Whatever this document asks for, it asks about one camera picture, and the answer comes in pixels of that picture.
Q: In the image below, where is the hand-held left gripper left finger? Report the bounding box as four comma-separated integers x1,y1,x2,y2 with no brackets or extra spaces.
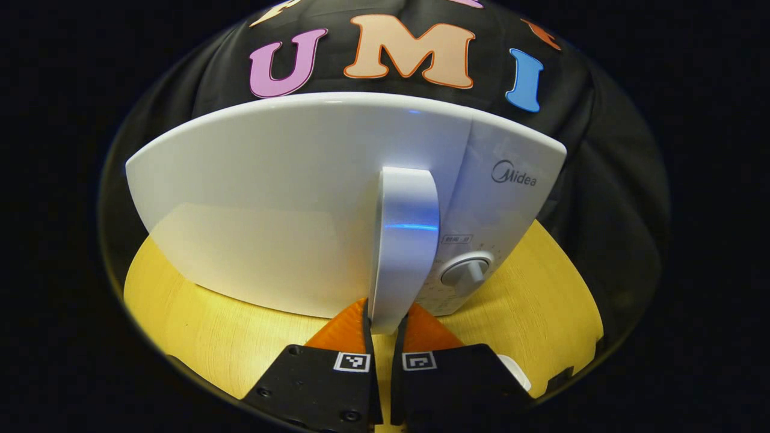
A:
241,298,384,433

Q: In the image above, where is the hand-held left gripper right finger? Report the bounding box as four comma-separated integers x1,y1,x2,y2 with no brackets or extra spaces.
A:
390,302,536,429

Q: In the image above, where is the white microwave oven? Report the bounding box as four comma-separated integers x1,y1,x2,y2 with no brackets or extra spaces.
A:
125,91,568,334

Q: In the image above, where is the white plate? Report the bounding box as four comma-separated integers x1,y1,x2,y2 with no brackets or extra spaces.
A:
498,354,533,392

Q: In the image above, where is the black backdrop cloth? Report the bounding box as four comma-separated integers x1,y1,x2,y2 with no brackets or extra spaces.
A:
99,0,670,361

